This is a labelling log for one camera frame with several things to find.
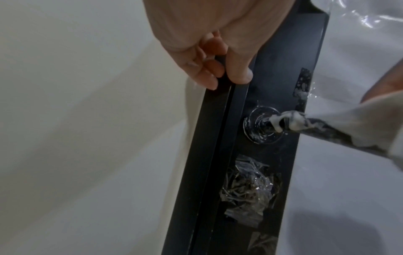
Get crumpled clear tape patch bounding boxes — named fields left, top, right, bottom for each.
left=246, top=231, right=279, bottom=255

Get clear bag of screws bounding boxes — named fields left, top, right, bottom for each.
left=219, top=154, right=283, bottom=227

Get white tissue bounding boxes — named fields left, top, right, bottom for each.
left=303, top=90, right=403, bottom=173

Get person's left hand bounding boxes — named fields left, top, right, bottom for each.
left=143, top=0, right=298, bottom=91

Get person's right hand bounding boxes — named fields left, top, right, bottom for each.
left=360, top=58, right=403, bottom=103

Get clear tape strip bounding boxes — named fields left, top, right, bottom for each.
left=293, top=67, right=313, bottom=112

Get black door handle with foam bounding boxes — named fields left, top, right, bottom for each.
left=243, top=105, right=391, bottom=159

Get white paper sheets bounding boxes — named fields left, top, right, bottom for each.
left=277, top=0, right=403, bottom=255

